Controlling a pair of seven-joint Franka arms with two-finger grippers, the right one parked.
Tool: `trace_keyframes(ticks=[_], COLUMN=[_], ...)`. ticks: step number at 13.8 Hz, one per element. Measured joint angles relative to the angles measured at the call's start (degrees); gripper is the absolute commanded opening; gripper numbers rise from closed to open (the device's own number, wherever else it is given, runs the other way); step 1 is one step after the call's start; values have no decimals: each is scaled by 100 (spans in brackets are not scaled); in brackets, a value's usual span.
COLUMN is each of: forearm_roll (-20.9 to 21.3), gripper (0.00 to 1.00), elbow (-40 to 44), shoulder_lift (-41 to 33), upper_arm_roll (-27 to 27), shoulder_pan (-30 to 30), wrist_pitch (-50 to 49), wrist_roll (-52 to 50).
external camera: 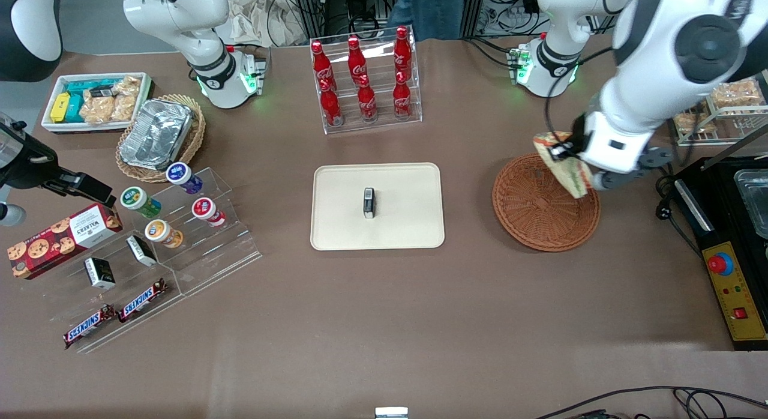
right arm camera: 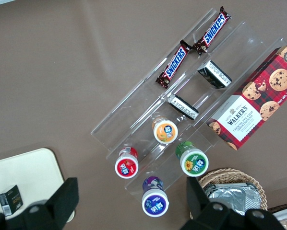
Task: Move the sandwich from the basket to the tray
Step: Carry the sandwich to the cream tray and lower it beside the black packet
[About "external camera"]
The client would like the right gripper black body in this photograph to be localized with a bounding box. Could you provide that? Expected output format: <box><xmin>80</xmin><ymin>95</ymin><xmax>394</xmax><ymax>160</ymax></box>
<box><xmin>0</xmin><ymin>125</ymin><xmax>62</xmax><ymax>191</ymax></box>

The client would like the triangular sandwich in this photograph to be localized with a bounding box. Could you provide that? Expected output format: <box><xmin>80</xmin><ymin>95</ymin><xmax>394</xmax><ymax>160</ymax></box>
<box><xmin>532</xmin><ymin>131</ymin><xmax>595</xmax><ymax>199</ymax></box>

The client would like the brown round wicker basket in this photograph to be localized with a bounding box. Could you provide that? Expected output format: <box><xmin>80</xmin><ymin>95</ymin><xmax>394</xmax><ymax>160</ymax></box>
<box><xmin>492</xmin><ymin>153</ymin><xmax>602</xmax><ymax>253</ymax></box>

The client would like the aluminium foil tray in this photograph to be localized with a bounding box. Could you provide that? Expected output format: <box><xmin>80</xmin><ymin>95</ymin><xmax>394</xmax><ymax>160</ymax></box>
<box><xmin>118</xmin><ymin>98</ymin><xmax>194</xmax><ymax>172</ymax></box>

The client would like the light oval wicker basket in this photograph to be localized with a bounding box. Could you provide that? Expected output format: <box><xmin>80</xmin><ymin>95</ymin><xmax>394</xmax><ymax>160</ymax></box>
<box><xmin>115</xmin><ymin>94</ymin><xmax>207</xmax><ymax>184</ymax></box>

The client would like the shiny metal tray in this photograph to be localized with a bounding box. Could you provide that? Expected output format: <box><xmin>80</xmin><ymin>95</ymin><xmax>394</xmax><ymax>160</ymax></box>
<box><xmin>734</xmin><ymin>169</ymin><xmax>768</xmax><ymax>240</ymax></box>

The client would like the cream plastic tray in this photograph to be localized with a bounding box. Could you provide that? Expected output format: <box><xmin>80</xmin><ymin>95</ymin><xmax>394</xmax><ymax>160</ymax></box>
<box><xmin>310</xmin><ymin>162</ymin><xmax>446</xmax><ymax>252</ymax></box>

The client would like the white plastic bin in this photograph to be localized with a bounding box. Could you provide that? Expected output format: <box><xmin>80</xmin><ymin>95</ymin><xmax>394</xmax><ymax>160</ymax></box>
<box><xmin>40</xmin><ymin>72</ymin><xmax>154</xmax><ymax>135</ymax></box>

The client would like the green lid yogurt cup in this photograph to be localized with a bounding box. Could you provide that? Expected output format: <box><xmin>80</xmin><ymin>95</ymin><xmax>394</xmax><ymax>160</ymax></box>
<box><xmin>120</xmin><ymin>186</ymin><xmax>162</xmax><ymax>219</ymax></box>

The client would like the red Walkers cookie box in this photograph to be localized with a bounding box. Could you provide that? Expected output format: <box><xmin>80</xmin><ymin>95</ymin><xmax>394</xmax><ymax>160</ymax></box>
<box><xmin>7</xmin><ymin>202</ymin><xmax>124</xmax><ymax>280</ymax></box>

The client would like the yellow small box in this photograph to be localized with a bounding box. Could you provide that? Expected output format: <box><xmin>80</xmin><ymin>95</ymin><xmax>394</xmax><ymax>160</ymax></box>
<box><xmin>49</xmin><ymin>92</ymin><xmax>72</xmax><ymax>124</ymax></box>

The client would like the clear bag of crackers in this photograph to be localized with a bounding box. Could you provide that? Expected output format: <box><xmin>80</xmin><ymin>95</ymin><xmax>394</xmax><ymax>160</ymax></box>
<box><xmin>112</xmin><ymin>76</ymin><xmax>142</xmax><ymax>122</ymax></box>
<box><xmin>79</xmin><ymin>96</ymin><xmax>116</xmax><ymax>125</ymax></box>

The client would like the bagged fried snack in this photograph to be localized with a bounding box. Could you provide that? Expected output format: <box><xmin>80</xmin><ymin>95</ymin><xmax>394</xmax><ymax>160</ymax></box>
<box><xmin>674</xmin><ymin>109</ymin><xmax>719</xmax><ymax>136</ymax></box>
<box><xmin>710</xmin><ymin>79</ymin><xmax>766</xmax><ymax>112</ymax></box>

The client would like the small black carton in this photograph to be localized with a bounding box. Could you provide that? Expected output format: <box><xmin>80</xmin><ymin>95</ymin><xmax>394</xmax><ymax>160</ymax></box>
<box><xmin>83</xmin><ymin>257</ymin><xmax>116</xmax><ymax>290</ymax></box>
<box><xmin>126</xmin><ymin>235</ymin><xmax>158</xmax><ymax>268</ymax></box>

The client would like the orange lid yogurt cup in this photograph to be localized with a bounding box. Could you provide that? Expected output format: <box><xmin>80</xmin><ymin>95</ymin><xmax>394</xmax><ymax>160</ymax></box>
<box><xmin>144</xmin><ymin>219</ymin><xmax>184</xmax><ymax>249</ymax></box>

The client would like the purple lid yogurt cup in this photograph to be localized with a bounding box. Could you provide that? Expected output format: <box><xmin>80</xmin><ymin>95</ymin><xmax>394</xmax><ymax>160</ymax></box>
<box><xmin>166</xmin><ymin>161</ymin><xmax>203</xmax><ymax>195</ymax></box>

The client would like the red lid yogurt cup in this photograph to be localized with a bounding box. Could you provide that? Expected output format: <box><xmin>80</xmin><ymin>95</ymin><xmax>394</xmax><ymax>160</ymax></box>
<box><xmin>191</xmin><ymin>197</ymin><xmax>227</xmax><ymax>228</ymax></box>

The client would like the black machine with yellow panel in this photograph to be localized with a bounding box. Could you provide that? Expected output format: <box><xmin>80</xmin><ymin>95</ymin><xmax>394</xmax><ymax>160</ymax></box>
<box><xmin>674</xmin><ymin>126</ymin><xmax>768</xmax><ymax>352</ymax></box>

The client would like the Snickers bar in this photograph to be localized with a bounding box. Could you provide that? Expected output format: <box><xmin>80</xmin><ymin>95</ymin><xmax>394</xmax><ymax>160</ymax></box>
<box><xmin>117</xmin><ymin>278</ymin><xmax>169</xmax><ymax>324</ymax></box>
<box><xmin>63</xmin><ymin>304</ymin><xmax>116</xmax><ymax>350</ymax></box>

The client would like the clear acrylic stepped stand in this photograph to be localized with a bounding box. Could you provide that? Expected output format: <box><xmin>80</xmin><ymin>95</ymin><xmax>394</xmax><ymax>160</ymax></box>
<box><xmin>45</xmin><ymin>166</ymin><xmax>263</xmax><ymax>354</ymax></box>

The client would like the clear acrylic bottle rack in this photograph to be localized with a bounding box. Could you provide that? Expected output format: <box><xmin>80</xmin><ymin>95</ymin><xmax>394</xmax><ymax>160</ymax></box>
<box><xmin>310</xmin><ymin>25</ymin><xmax>424</xmax><ymax>136</ymax></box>

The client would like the red emergency stop button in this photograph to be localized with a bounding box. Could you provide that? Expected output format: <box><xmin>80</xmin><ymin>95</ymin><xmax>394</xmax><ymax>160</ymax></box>
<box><xmin>707</xmin><ymin>252</ymin><xmax>734</xmax><ymax>276</ymax></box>

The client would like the red cola bottle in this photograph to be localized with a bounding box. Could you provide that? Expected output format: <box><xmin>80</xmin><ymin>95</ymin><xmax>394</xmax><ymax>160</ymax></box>
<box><xmin>319</xmin><ymin>79</ymin><xmax>344</xmax><ymax>127</ymax></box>
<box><xmin>392</xmin><ymin>72</ymin><xmax>413</xmax><ymax>119</ymax></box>
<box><xmin>357</xmin><ymin>74</ymin><xmax>379</xmax><ymax>123</ymax></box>
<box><xmin>347</xmin><ymin>37</ymin><xmax>368</xmax><ymax>85</ymax></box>
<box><xmin>394</xmin><ymin>26</ymin><xmax>413</xmax><ymax>82</ymax></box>
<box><xmin>311</xmin><ymin>40</ymin><xmax>335</xmax><ymax>91</ymax></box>

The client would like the crumpled beige paper bag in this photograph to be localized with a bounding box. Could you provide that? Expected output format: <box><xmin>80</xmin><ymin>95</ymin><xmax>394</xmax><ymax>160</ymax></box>
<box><xmin>227</xmin><ymin>0</ymin><xmax>290</xmax><ymax>48</ymax></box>

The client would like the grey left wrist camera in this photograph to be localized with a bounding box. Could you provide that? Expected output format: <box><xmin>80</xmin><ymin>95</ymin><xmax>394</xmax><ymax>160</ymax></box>
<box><xmin>591</xmin><ymin>147</ymin><xmax>674</xmax><ymax>192</ymax></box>

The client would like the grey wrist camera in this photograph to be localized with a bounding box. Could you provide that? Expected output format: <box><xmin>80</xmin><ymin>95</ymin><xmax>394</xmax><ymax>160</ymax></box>
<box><xmin>0</xmin><ymin>203</ymin><xmax>28</xmax><ymax>228</ymax></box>
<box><xmin>591</xmin><ymin>147</ymin><xmax>674</xmax><ymax>192</ymax></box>

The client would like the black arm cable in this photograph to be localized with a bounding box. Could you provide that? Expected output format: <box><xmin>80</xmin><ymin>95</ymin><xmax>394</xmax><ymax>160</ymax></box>
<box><xmin>544</xmin><ymin>46</ymin><xmax>616</xmax><ymax>148</ymax></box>

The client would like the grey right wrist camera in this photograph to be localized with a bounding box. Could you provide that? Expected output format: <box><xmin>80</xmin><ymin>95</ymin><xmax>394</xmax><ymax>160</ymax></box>
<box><xmin>0</xmin><ymin>203</ymin><xmax>28</xmax><ymax>228</ymax></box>

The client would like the black power cable with plug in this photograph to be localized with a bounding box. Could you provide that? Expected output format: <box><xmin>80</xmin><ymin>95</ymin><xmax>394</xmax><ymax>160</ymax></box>
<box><xmin>654</xmin><ymin>167</ymin><xmax>704</xmax><ymax>253</ymax></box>

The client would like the white wire shelf rack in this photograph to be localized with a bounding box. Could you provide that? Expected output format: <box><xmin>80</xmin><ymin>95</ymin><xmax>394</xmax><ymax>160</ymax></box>
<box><xmin>671</xmin><ymin>71</ymin><xmax>768</xmax><ymax>148</ymax></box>

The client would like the black floor cable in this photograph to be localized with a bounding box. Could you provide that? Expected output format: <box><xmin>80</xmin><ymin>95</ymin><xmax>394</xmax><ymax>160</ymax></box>
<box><xmin>533</xmin><ymin>385</ymin><xmax>768</xmax><ymax>419</ymax></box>

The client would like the aluminium frame with cables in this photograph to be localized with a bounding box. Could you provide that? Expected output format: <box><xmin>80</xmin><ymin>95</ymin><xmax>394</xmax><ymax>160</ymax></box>
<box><xmin>273</xmin><ymin>0</ymin><xmax>544</xmax><ymax>43</ymax></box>

